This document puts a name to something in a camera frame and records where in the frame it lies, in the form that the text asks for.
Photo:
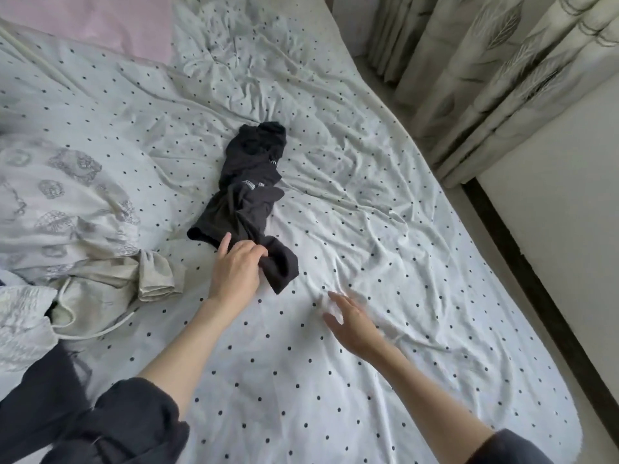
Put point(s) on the cream patterned pyjama top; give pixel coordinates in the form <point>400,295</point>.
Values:
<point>68,207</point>

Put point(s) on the person's right hand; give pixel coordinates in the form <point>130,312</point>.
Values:
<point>358,328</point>

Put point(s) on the person's black right sleeve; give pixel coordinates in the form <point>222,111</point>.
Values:
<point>508,449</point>

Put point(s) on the charcoal black clothes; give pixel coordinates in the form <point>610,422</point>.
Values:
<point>247,188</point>

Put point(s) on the striped beige curtain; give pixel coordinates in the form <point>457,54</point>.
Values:
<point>484,72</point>

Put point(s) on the person's black sleeve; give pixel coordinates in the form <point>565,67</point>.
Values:
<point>121,425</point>
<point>508,449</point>

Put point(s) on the white dotted bed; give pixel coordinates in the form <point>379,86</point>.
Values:
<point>406,285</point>

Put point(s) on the person's right forearm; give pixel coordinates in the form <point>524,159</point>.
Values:
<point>430,406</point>

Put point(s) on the black garment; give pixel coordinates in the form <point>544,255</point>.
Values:
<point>34,401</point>

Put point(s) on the person's left hand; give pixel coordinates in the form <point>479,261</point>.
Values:
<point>237,275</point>

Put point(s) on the person's black left sleeve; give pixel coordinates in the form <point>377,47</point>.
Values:
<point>121,425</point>

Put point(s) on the person's left forearm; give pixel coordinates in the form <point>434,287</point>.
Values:
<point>193,348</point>

